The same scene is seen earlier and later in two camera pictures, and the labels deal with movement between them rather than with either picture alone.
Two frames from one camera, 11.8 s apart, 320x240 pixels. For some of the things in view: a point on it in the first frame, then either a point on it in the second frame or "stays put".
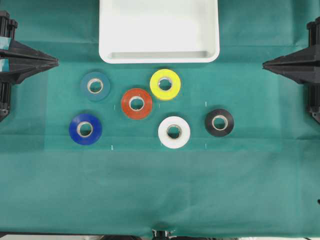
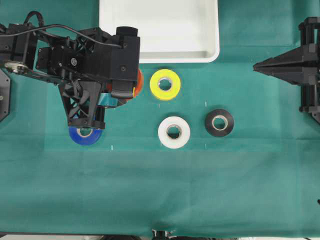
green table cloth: [228, 148] stays put
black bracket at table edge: [163, 235] stays put
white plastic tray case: [159, 31] stays put
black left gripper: [12, 69] -> [94, 52]
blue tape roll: [85, 129] stays put
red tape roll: [147, 106] -> [138, 85]
